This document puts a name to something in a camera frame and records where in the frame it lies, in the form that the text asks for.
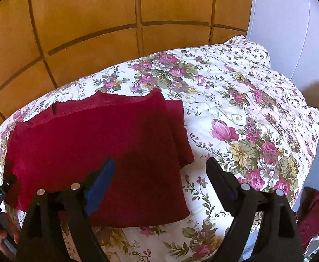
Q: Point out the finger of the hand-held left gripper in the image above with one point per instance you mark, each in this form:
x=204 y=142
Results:
x=9 y=180

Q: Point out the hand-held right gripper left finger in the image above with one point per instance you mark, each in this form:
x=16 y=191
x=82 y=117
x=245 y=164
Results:
x=99 y=185

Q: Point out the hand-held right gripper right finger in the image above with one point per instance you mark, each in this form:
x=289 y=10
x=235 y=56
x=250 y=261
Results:
x=225 y=188

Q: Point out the dark red embroidered sweater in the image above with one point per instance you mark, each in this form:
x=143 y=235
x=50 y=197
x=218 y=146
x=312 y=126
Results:
x=94 y=142

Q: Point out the floral bedspread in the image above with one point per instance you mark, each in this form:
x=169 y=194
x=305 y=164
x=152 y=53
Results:
x=244 y=101

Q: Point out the dark red crumpled cloth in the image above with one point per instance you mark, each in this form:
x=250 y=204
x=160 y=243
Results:
x=313 y=213

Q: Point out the light cloth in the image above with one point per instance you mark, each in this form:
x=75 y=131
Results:
x=318 y=241

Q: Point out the wooden panelled wardrobe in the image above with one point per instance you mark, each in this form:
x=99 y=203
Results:
x=80 y=11

